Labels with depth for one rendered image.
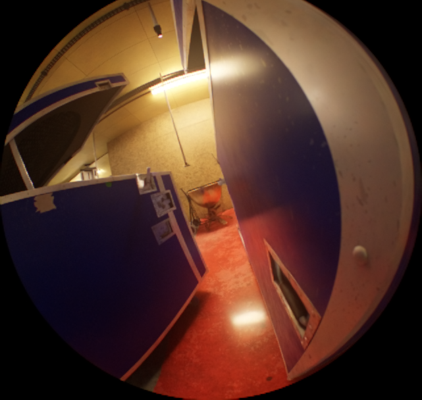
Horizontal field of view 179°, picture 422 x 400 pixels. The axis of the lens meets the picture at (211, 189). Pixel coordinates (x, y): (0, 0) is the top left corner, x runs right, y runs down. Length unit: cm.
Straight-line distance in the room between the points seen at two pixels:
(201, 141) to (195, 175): 93
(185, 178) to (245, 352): 345
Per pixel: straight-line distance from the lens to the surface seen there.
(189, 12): 25
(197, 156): 356
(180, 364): 92
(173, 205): 84
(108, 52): 275
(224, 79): 15
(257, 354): 82
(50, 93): 80
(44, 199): 55
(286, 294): 22
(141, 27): 258
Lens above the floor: 79
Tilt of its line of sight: 2 degrees down
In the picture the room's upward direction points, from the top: 19 degrees counter-clockwise
